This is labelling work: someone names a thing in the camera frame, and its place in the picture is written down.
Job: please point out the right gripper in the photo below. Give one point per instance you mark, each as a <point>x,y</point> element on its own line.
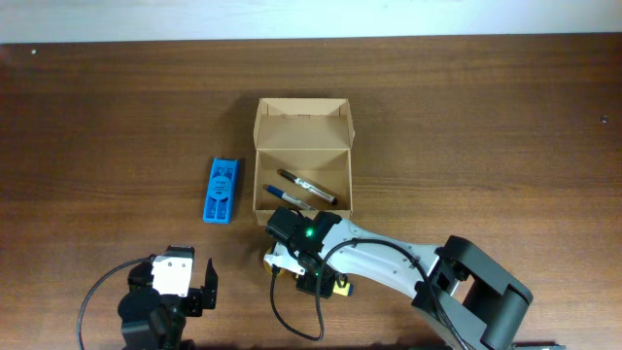
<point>305,283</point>

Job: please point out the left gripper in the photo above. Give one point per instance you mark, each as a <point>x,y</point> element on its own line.
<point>204,297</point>

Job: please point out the yellow adhesive tape roll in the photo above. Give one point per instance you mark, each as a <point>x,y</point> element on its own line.
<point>278,270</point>

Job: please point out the blue whiteboard marker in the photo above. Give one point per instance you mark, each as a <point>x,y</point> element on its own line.
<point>297,203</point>

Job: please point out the black whiteboard marker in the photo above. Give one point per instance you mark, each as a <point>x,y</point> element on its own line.
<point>308,186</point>

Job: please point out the yellow highlighter pen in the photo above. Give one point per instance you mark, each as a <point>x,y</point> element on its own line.
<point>344,289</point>

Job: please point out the blue magnetic whiteboard duster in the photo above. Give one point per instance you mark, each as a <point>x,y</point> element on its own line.
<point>220,193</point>

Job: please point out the brown cardboard box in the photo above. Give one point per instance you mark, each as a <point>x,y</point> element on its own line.
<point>311,138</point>

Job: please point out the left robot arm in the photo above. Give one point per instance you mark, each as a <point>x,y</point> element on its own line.
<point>154,313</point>

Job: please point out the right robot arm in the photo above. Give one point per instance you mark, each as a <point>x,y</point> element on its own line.
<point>466,297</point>

